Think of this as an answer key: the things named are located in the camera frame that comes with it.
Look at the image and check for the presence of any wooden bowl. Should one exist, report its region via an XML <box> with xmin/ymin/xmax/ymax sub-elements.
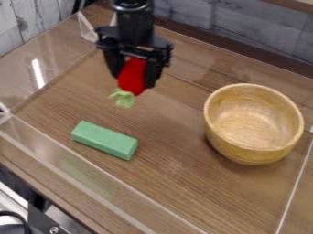
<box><xmin>204</xmin><ymin>83</ymin><xmax>305</xmax><ymax>165</ymax></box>

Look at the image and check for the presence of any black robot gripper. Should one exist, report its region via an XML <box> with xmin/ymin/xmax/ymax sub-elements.
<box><xmin>95</xmin><ymin>26</ymin><xmax>174</xmax><ymax>89</ymax></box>

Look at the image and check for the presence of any clear acrylic tray wall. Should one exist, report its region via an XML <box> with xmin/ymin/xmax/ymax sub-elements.
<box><xmin>0</xmin><ymin>18</ymin><xmax>313</xmax><ymax>234</ymax></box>

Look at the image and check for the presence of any black cable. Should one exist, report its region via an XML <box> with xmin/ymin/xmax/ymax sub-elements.
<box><xmin>0</xmin><ymin>209</ymin><xmax>32</xmax><ymax>234</ymax></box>

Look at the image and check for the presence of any clear acrylic corner bracket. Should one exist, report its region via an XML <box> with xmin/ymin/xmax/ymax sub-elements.
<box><xmin>78</xmin><ymin>12</ymin><xmax>118</xmax><ymax>44</ymax></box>

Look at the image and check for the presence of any black table clamp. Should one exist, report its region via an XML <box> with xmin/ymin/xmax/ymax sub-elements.
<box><xmin>27</xmin><ymin>205</ymin><xmax>71</xmax><ymax>234</ymax></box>

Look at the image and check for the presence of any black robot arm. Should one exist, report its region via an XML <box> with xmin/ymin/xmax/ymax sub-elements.
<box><xmin>95</xmin><ymin>0</ymin><xmax>174</xmax><ymax>89</ymax></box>

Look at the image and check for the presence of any green rectangular block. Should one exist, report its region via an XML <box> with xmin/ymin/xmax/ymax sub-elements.
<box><xmin>71</xmin><ymin>121</ymin><xmax>138</xmax><ymax>161</ymax></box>

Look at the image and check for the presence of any red plush strawberry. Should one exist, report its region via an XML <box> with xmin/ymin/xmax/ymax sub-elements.
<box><xmin>109</xmin><ymin>58</ymin><xmax>147</xmax><ymax>109</ymax></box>

